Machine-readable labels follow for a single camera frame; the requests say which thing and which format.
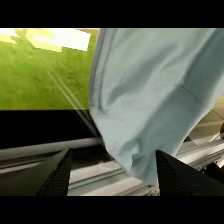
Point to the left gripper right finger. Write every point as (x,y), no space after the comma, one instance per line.
(186,176)

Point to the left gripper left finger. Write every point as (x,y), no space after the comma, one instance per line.
(46,178)

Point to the light blue T-shirt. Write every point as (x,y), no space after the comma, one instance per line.
(146,96)

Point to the silver frame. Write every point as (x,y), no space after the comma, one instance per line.
(100,173)

